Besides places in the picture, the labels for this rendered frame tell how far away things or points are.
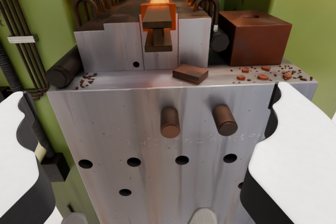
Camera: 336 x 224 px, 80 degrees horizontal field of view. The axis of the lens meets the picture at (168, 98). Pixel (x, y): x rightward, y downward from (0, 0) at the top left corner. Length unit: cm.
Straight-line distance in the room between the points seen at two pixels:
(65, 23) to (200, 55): 30
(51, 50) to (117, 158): 29
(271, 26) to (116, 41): 23
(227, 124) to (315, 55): 36
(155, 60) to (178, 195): 28
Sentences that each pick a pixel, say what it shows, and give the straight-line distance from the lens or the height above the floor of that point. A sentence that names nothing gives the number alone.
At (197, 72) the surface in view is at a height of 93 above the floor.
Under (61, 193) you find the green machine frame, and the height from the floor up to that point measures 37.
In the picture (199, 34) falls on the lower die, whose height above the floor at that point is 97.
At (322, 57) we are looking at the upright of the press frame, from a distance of 61.
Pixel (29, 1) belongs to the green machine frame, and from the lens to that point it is 52.
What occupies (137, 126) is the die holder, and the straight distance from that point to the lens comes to 32.
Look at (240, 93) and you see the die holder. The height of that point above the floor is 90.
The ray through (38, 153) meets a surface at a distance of 68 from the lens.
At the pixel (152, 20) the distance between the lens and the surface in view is 21.
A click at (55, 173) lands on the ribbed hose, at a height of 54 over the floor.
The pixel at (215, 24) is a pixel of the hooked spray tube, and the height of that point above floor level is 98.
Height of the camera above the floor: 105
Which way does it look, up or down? 33 degrees down
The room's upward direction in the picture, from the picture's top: 2 degrees counter-clockwise
